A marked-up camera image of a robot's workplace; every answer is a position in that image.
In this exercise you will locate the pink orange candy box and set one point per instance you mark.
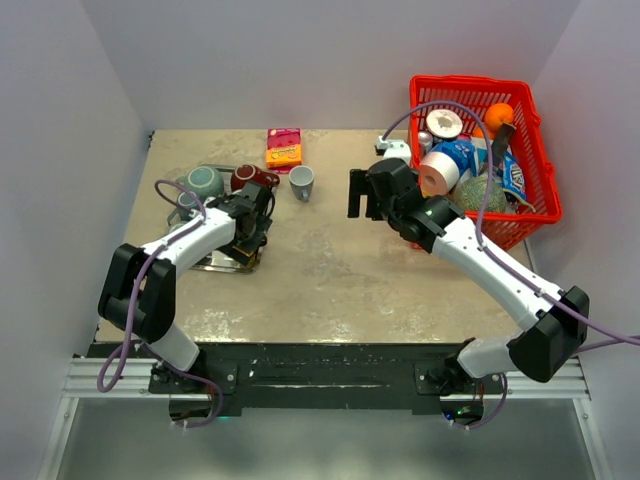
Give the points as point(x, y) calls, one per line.
point(283, 149)

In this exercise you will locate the blue white package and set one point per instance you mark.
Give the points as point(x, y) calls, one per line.
point(465, 155)

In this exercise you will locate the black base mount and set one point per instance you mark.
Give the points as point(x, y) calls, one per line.
point(230, 378)

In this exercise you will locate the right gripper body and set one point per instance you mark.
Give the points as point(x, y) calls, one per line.
point(385, 210)

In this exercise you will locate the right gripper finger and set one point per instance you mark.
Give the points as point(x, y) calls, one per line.
point(358, 188)
point(372, 208)

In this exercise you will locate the metal tray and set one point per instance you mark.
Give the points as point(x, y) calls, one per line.
point(215, 260)

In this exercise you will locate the blue-grey square mug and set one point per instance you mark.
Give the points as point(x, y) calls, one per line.
point(185, 207)

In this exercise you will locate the brown handled tool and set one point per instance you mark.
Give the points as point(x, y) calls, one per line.
point(499, 149)

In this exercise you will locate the orange fruit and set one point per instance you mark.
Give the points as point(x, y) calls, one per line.
point(478, 133)
point(497, 115)

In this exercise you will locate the silver can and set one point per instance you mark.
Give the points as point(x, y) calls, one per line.
point(425, 140)

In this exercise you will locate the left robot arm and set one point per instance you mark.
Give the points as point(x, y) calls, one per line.
point(139, 293)

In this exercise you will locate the blue snack bag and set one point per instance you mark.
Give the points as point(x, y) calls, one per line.
point(513, 179)

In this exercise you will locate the small light grey mug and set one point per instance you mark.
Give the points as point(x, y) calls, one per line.
point(301, 180)

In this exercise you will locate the white tape roll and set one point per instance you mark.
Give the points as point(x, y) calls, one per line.
point(444, 124)

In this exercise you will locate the green netted melon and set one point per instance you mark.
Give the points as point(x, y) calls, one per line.
point(470, 195)

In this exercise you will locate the red plastic basket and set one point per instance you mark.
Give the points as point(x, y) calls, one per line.
point(478, 94)

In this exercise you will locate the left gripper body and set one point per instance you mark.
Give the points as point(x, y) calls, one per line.
point(246, 243)

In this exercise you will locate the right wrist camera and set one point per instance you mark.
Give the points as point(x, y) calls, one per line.
point(391, 148)

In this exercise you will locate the teal round mug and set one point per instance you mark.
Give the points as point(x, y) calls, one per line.
point(204, 181)

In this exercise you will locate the dark red mug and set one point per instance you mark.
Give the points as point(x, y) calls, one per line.
point(250, 173)

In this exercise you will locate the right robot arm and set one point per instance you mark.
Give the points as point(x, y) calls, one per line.
point(544, 313)

